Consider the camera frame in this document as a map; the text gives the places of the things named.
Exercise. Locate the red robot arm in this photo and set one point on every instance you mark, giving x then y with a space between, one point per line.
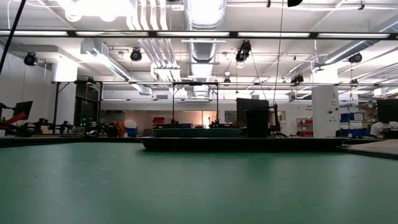
17 118

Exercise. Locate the large black monitor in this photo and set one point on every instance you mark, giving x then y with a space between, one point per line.
387 110

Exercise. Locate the black ceiling spotlight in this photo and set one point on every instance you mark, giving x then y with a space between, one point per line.
136 55
355 58
243 51
30 59

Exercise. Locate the black serving tray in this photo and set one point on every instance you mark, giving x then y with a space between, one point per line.
248 144

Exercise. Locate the black background frame stand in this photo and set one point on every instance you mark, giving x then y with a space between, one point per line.
196 83

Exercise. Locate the overhead LED light bar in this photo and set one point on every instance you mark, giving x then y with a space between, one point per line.
192 34

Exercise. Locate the white building column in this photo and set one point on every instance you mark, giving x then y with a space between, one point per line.
325 109

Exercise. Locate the green table mat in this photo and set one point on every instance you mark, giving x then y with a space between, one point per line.
186 186

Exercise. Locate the tall black background frame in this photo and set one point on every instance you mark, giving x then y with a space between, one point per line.
56 105

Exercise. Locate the small black monitor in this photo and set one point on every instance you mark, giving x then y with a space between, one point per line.
23 109

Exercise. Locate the silver ceiling duct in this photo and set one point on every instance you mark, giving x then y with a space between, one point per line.
203 49

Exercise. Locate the person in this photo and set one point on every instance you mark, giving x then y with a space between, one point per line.
377 127

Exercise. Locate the shelf with red bins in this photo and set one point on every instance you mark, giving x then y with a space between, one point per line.
305 127

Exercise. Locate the black overhead camera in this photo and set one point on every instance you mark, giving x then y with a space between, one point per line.
294 2

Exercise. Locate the blue storage bin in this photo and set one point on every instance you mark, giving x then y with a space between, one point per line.
354 132
351 117
132 132

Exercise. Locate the black table frame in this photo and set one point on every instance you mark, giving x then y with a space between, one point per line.
62 140

